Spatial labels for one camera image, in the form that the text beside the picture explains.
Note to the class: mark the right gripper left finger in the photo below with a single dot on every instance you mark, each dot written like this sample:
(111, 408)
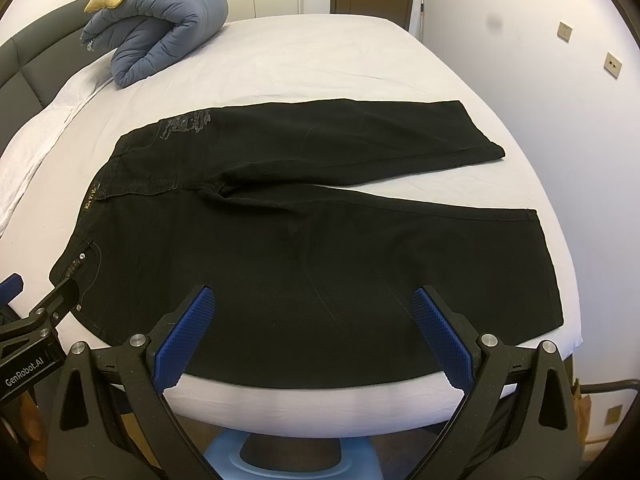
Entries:
(110, 419)

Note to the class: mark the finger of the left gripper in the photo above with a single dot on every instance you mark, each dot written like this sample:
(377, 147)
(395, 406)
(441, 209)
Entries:
(10, 288)
(59, 302)

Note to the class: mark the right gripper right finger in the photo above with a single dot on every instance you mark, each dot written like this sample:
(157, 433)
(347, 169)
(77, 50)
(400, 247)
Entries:
(516, 419)

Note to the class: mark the black denim pants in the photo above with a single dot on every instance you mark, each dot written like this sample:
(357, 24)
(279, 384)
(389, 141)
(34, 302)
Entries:
(313, 278)

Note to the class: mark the white pillow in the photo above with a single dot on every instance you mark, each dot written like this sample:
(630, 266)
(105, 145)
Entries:
(31, 144)

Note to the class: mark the light blue stool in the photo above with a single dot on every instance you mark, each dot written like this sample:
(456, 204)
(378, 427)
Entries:
(238, 455)

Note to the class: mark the dark grey headboard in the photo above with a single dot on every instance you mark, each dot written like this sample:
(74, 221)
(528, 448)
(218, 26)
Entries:
(36, 63)

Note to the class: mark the folded blue duvet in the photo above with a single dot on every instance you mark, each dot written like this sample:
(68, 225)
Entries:
(147, 36)

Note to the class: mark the low wall socket plate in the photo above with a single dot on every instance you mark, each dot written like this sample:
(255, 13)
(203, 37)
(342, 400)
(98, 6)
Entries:
(613, 415)

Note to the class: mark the lower wall socket plate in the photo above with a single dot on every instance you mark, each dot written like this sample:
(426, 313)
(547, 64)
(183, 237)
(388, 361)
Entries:
(612, 65)

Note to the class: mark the upper wall switch plate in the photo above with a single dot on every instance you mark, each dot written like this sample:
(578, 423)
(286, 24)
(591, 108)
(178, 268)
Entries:
(564, 31)

